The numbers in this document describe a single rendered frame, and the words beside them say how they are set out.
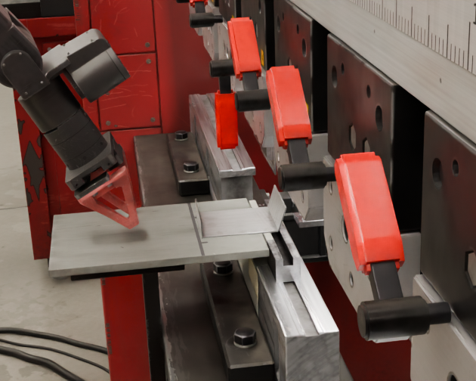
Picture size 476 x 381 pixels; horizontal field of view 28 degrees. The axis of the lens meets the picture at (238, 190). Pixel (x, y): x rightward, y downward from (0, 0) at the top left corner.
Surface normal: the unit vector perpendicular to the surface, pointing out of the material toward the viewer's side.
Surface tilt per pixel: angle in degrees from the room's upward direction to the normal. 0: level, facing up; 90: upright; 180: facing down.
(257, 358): 0
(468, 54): 90
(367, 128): 90
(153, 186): 0
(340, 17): 90
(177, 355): 0
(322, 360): 90
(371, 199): 39
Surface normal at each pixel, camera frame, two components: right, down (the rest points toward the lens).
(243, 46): 0.06, -0.51
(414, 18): -0.99, 0.09
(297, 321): -0.04, -0.94
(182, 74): 0.15, 0.34
